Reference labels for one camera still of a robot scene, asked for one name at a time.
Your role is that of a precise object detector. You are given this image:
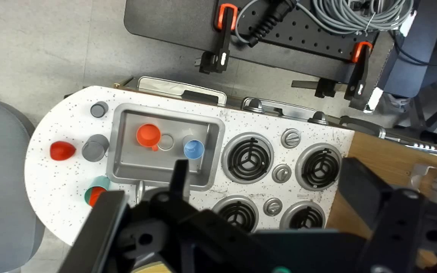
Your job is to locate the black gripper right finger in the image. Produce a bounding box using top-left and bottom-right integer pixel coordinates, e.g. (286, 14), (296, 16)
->
(338, 157), (437, 273)

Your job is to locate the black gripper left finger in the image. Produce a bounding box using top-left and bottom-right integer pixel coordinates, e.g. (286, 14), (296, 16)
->
(57, 160), (261, 273)

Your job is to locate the small grey cylinder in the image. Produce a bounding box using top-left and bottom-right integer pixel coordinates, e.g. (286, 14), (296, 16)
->
(89, 101), (110, 121)

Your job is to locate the blue plastic cup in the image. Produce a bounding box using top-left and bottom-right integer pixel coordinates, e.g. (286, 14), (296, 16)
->
(182, 139), (208, 163)

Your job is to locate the orange plastic cup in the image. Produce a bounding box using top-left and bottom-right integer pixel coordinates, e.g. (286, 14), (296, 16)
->
(135, 124), (162, 152)

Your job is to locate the red plastic cup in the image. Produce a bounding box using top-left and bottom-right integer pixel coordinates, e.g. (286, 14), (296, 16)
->
(48, 140), (77, 163)

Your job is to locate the wooden table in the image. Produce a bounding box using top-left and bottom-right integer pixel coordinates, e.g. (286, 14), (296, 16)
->
(326, 131), (437, 240)

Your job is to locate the black toy stove burner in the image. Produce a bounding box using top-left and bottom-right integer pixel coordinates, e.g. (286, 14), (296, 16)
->
(279, 201), (326, 233)
(212, 196), (259, 234)
(221, 133), (276, 186)
(296, 143), (343, 192)

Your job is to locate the silver toy sink basin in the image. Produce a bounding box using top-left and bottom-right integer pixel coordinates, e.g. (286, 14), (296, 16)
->
(104, 104), (226, 192)

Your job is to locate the silver metal clamp fitting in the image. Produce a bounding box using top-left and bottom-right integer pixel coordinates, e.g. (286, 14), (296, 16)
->
(308, 111), (330, 127)
(239, 96), (267, 114)

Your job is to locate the grey stove knob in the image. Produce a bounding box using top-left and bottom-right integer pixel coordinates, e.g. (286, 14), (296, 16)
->
(261, 196), (283, 219)
(270, 163), (293, 186)
(280, 128), (302, 151)

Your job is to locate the white speckled toy kitchen counter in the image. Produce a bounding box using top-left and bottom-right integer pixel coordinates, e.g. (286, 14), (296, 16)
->
(22, 84), (356, 248)

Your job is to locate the dark blue equipment housing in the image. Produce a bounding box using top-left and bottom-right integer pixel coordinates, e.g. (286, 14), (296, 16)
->
(379, 0), (437, 101)

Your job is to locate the black perforated breadboard plate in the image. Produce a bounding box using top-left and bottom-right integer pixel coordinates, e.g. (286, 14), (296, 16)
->
(123, 0), (397, 83)

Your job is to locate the black metal rail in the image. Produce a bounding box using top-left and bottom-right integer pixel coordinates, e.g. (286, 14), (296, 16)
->
(338, 114), (437, 154)

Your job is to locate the silver metal bracket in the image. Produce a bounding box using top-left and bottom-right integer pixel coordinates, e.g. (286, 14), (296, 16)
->
(409, 163), (437, 204)

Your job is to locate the orange handled bar clamp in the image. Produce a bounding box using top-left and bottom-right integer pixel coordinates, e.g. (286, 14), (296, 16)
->
(291, 40), (376, 111)
(194, 2), (241, 77)

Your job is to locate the coiled grey cable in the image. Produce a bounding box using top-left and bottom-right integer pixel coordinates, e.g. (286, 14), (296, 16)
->
(232, 0), (417, 37)

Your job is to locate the black cable with plug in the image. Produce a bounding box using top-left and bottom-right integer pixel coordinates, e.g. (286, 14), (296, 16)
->
(247, 0), (300, 49)

